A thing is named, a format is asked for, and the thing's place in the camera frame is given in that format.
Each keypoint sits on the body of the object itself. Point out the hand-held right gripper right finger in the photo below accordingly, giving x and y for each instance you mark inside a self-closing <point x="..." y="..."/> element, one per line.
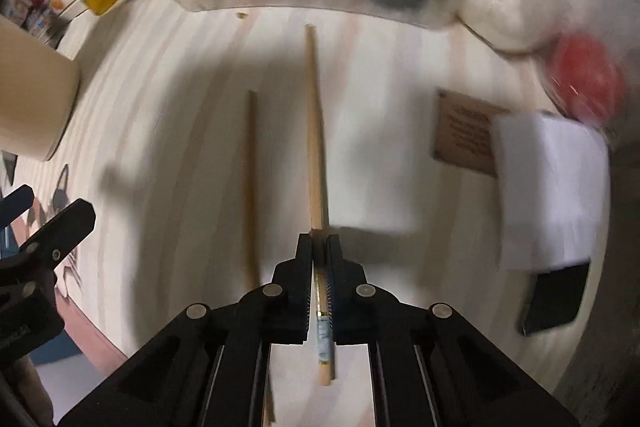
<point x="332" y="307"/>

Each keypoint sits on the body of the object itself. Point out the white plastic bag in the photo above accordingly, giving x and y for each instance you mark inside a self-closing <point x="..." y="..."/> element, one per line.
<point x="500" y="7"/>

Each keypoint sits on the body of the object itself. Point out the white folded cloth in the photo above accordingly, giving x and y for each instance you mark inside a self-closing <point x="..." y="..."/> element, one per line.
<point x="550" y="187"/>

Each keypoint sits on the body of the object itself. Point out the black flat box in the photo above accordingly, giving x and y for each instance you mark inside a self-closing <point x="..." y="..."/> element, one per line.
<point x="555" y="297"/>

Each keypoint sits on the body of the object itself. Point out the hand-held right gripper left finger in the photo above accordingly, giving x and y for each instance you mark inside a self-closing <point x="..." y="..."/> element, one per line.
<point x="303" y="312"/>

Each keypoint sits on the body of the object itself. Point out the person's left forearm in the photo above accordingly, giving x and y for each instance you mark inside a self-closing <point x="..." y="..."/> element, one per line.
<point x="27" y="387"/>

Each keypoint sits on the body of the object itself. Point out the wooden chopstick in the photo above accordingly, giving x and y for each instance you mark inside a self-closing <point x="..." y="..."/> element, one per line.
<point x="315" y="132"/>
<point x="251" y="187"/>

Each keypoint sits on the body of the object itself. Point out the red round tomato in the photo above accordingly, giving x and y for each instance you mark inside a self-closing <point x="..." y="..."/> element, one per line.
<point x="585" y="77"/>

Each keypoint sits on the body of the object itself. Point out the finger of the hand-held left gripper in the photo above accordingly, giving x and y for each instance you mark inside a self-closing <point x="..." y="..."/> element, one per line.
<point x="17" y="204"/>
<point x="65" y="229"/>

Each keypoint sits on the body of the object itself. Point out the brown printed card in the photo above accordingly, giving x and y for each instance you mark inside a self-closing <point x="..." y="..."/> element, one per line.
<point x="462" y="132"/>

